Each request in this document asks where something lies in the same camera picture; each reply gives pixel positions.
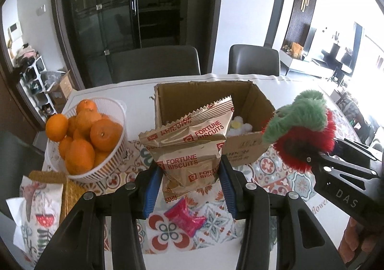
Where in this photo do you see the white tissue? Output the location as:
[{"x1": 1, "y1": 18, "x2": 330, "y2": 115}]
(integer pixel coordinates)
[{"x1": 6, "y1": 197, "x2": 31, "y2": 253}]

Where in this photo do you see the pink snack packet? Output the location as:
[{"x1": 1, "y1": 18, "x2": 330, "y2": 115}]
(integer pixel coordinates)
[{"x1": 163, "y1": 199, "x2": 207, "y2": 235}]

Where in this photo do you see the yellow bag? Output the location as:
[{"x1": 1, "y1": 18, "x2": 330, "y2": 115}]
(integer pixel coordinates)
[{"x1": 289, "y1": 42, "x2": 304, "y2": 56}]

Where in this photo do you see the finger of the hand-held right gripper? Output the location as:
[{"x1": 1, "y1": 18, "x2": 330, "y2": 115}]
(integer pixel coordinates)
[
  {"x1": 332, "y1": 137, "x2": 382, "y2": 166},
  {"x1": 309, "y1": 153, "x2": 379, "y2": 181}
]

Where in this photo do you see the red green plush strawberry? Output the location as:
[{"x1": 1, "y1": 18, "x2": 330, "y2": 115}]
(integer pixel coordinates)
[{"x1": 261, "y1": 89, "x2": 337, "y2": 173}]

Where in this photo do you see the gold biscuit packet strip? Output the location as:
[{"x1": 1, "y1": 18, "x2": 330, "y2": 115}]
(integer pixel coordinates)
[{"x1": 138, "y1": 95, "x2": 235, "y2": 209}]

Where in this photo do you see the white plush toy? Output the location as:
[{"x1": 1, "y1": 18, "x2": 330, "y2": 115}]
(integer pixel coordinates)
[{"x1": 229, "y1": 116, "x2": 254, "y2": 136}]

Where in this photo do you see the grey bag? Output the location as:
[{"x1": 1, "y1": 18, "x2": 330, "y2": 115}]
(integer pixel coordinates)
[{"x1": 40, "y1": 70, "x2": 68, "y2": 93}]

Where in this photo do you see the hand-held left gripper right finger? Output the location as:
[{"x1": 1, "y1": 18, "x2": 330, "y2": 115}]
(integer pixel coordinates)
[{"x1": 218, "y1": 158, "x2": 348, "y2": 270}]

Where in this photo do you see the dark slatted wall panel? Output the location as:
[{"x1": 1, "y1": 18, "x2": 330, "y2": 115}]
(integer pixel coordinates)
[{"x1": 283, "y1": 0, "x2": 320, "y2": 49}]

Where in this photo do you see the pile of oranges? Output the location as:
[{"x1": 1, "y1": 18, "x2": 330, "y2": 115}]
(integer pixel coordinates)
[{"x1": 45, "y1": 99, "x2": 124, "y2": 175}]

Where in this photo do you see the white television cabinet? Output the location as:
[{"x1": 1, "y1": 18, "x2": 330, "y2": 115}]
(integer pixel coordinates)
[{"x1": 279, "y1": 48, "x2": 340, "y2": 79}]

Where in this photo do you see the pile of clothes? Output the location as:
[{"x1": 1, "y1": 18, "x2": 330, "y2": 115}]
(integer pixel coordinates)
[{"x1": 13, "y1": 45, "x2": 40, "y2": 67}]

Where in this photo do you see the television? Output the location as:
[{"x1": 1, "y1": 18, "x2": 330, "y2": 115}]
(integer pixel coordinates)
[{"x1": 303, "y1": 27, "x2": 318, "y2": 55}]

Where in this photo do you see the grey dining chair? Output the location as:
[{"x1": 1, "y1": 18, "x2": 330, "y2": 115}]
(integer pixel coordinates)
[
  {"x1": 228, "y1": 44, "x2": 280, "y2": 76},
  {"x1": 0, "y1": 130, "x2": 46, "y2": 230},
  {"x1": 106, "y1": 45, "x2": 201, "y2": 83}
]

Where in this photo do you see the person's right hand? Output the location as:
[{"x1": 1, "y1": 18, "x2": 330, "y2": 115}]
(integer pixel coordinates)
[{"x1": 337, "y1": 217, "x2": 365, "y2": 262}]

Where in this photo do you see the woven wicker tissue box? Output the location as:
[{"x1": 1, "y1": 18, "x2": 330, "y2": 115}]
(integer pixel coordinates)
[{"x1": 28, "y1": 170, "x2": 86, "y2": 226}]

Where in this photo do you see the dark interior door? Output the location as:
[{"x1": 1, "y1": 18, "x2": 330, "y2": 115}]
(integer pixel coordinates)
[{"x1": 271, "y1": 0, "x2": 289, "y2": 49}]

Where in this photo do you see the white intercom panel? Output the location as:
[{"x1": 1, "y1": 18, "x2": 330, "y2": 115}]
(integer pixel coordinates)
[{"x1": 7, "y1": 21, "x2": 22, "y2": 40}]

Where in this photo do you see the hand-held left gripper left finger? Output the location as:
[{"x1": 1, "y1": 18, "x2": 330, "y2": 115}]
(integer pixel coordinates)
[{"x1": 33, "y1": 164, "x2": 164, "y2": 270}]

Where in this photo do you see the white shoe rack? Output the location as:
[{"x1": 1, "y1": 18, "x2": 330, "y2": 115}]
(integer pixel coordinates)
[{"x1": 16, "y1": 55, "x2": 58, "y2": 117}]

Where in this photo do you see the small brown cardboard box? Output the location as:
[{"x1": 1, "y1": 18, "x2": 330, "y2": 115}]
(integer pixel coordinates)
[{"x1": 47, "y1": 70, "x2": 74, "y2": 106}]

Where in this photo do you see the chair with patterned cushion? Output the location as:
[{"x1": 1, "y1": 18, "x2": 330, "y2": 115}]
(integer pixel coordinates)
[{"x1": 335, "y1": 89, "x2": 367, "y2": 133}]

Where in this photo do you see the white slatted fruit basket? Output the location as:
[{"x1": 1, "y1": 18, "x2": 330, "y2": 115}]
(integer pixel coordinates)
[{"x1": 45, "y1": 97, "x2": 127, "y2": 184}]

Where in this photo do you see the dark glass sliding door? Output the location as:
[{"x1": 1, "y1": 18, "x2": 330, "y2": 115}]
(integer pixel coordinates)
[{"x1": 50, "y1": 0, "x2": 226, "y2": 91}]

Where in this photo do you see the floral cloth cover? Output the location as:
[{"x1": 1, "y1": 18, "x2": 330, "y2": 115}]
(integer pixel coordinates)
[{"x1": 19, "y1": 175, "x2": 64, "y2": 264}]

